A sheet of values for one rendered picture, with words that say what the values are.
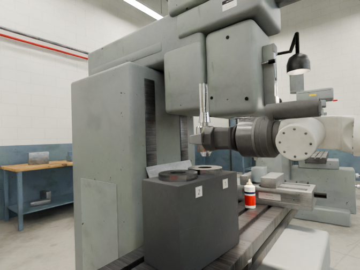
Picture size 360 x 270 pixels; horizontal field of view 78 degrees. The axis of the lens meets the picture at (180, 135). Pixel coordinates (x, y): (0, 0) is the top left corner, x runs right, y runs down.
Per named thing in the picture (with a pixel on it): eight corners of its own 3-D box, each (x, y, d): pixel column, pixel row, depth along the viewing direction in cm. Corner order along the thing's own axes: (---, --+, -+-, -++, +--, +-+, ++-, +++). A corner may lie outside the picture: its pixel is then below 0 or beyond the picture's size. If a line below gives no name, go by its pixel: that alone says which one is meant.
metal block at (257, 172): (267, 180, 98) (267, 166, 98) (263, 182, 93) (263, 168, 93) (255, 179, 101) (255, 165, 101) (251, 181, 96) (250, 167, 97)
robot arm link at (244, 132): (227, 121, 61) (271, 117, 53) (228, 156, 61) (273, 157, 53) (200, 119, 51) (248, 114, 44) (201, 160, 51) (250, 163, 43)
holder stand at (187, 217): (240, 243, 58) (237, 166, 58) (181, 285, 42) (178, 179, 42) (203, 230, 66) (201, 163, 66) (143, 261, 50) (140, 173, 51)
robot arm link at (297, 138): (270, 151, 52) (328, 152, 45) (252, 165, 44) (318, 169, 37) (265, 103, 51) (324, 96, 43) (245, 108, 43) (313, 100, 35)
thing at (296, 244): (330, 263, 82) (329, 230, 82) (319, 329, 54) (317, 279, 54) (211, 231, 112) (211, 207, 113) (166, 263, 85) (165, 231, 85)
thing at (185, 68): (231, 113, 100) (229, 56, 100) (202, 109, 81) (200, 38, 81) (196, 117, 112) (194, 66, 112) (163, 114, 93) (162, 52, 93)
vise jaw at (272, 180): (284, 181, 98) (284, 172, 98) (276, 188, 86) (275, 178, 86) (270, 180, 102) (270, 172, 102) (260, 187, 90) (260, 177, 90)
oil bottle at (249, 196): (257, 207, 87) (256, 178, 87) (253, 209, 84) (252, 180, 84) (247, 205, 89) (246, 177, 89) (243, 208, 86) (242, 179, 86)
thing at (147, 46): (228, 64, 99) (226, 20, 100) (201, 50, 82) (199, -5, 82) (118, 91, 149) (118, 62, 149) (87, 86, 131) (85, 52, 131)
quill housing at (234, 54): (274, 116, 87) (271, 35, 87) (256, 112, 70) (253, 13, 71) (229, 120, 98) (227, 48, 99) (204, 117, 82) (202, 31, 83)
